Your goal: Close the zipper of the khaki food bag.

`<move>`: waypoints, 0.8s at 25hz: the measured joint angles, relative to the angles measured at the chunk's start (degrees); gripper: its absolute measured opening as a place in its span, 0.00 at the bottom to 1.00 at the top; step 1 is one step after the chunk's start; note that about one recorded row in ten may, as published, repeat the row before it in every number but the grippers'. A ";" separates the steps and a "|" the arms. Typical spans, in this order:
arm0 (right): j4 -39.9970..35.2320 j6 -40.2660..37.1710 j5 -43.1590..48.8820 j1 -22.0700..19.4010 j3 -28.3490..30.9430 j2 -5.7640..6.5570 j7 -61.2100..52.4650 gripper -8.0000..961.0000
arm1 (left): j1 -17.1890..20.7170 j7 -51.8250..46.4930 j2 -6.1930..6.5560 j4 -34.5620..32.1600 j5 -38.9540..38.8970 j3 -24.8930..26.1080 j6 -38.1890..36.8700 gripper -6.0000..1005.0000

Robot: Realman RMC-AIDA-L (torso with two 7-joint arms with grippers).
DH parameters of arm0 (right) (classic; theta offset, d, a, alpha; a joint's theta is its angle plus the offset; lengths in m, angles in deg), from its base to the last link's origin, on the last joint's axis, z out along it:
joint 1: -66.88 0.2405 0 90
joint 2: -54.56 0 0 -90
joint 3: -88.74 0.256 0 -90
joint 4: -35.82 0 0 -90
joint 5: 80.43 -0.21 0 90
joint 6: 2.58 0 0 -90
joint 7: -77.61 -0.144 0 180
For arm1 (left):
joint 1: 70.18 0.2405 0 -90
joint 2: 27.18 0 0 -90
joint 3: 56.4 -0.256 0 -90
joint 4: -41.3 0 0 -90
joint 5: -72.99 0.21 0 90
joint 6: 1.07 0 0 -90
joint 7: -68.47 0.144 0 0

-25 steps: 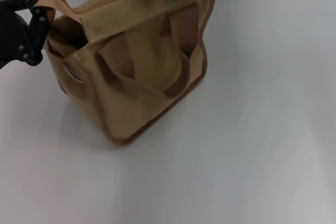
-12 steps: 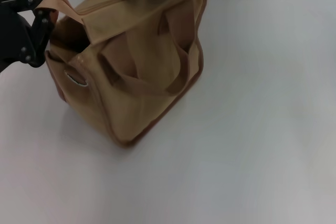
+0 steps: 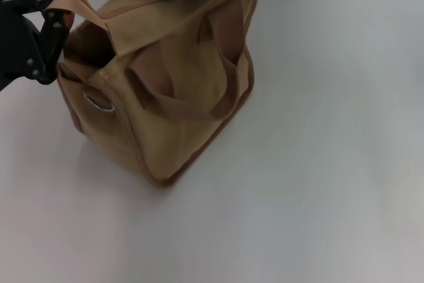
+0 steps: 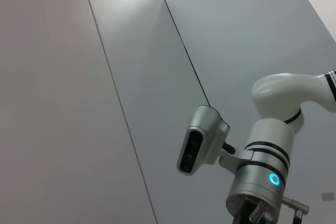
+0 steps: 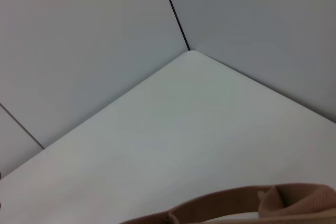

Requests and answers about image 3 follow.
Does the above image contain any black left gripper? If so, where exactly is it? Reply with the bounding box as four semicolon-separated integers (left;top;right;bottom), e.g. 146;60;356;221
0;0;73;92

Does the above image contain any khaki canvas food bag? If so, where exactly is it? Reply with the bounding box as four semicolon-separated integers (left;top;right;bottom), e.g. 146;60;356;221
44;0;263;190

